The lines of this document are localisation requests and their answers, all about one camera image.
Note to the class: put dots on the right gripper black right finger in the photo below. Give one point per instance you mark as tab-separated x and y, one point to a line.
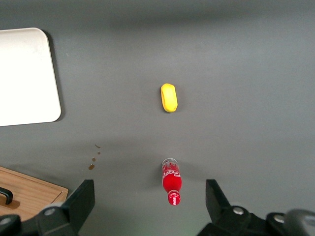
221	214

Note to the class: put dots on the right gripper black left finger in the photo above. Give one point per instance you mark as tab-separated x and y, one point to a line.
73	211

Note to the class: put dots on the red coke bottle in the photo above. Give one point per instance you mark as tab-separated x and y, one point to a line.
171	183

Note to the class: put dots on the beige plastic tray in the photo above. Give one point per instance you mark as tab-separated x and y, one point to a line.
24	78

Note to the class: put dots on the wooden drawer cabinet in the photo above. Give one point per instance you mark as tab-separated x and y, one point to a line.
32	194

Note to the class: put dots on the yellow toy lemon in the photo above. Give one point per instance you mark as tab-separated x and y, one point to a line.
169	98

